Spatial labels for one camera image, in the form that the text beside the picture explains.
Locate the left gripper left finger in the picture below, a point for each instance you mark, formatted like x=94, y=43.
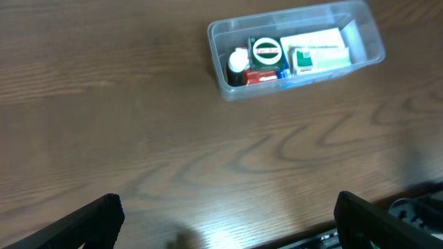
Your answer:
x=95, y=225

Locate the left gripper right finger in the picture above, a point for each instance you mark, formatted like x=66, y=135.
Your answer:
x=373, y=224

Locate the white green medicine sachet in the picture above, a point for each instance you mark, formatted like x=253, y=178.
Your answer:
x=317, y=60

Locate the red Panadol box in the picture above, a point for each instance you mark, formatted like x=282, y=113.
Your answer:
x=256, y=77

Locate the blue fever patch box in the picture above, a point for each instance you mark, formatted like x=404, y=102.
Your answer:
x=330, y=38

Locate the dark green square box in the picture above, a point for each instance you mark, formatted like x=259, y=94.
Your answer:
x=266, y=54

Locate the dark bottle white cap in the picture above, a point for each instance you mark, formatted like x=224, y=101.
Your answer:
x=236, y=66

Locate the clear plastic container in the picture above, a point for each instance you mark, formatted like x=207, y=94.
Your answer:
x=353, y=18

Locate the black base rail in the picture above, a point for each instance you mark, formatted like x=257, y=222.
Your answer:
x=380, y=221

